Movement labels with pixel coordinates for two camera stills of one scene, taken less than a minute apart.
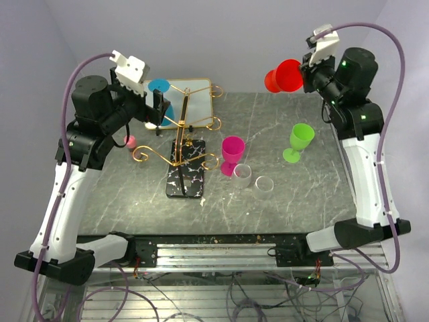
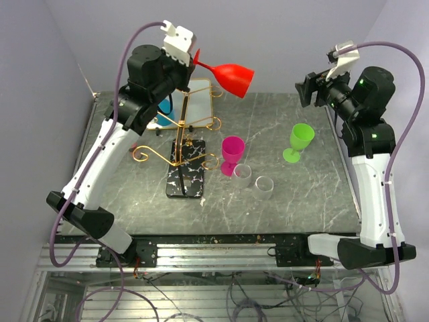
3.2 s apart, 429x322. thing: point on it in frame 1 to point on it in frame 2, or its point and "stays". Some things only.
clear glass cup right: x=263 y=188 stays
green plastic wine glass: x=300 y=137 stays
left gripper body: x=151 y=115 to x=178 y=74
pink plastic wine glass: x=232 y=151 stays
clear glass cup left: x=242 y=175 stays
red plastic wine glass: x=287 y=76 to x=233 y=78
